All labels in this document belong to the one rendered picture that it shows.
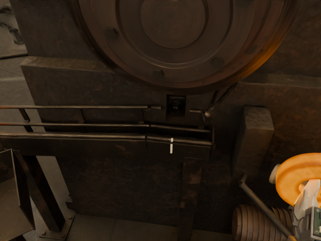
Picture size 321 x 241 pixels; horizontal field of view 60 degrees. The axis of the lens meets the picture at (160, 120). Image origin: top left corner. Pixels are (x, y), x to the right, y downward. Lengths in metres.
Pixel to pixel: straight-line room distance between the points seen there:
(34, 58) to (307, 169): 0.81
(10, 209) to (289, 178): 0.72
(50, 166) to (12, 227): 0.95
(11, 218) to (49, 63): 0.45
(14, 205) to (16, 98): 1.58
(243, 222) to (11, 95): 2.01
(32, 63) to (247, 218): 0.80
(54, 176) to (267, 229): 1.21
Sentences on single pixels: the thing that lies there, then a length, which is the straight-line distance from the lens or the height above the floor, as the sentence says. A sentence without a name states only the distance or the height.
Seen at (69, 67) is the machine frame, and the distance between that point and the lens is 0.89.
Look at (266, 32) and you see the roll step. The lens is 0.62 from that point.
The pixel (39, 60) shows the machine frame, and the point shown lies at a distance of 0.95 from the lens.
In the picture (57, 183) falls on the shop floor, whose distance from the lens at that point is 1.70.
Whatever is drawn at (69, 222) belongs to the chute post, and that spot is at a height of 0.01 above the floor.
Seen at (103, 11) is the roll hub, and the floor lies 1.12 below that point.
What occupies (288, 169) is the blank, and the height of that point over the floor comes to 0.86.
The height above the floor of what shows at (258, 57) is 1.00.
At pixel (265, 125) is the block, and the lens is 0.80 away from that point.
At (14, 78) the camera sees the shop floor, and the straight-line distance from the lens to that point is 2.68.
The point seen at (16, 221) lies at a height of 0.61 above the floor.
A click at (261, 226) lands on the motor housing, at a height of 0.52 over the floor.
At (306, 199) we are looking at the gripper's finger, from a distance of 0.62.
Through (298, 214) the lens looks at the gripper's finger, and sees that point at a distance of 0.61.
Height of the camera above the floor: 1.31
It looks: 42 degrees down
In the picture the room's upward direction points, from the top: straight up
